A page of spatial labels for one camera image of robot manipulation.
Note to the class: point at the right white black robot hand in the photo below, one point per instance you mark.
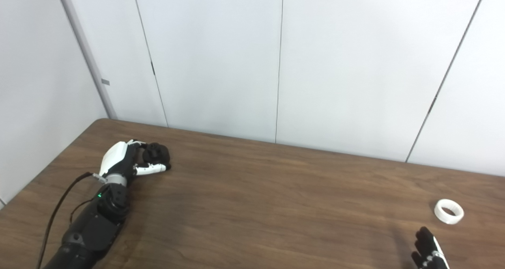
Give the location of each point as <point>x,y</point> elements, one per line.
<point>425,249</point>

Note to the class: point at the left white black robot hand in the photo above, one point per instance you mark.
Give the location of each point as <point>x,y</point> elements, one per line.
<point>114,156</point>

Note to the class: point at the round black plastic part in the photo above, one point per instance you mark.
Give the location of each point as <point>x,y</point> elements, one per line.
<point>158,154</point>

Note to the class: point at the grey wall corner trim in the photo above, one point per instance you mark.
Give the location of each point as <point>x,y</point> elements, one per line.
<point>88,56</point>

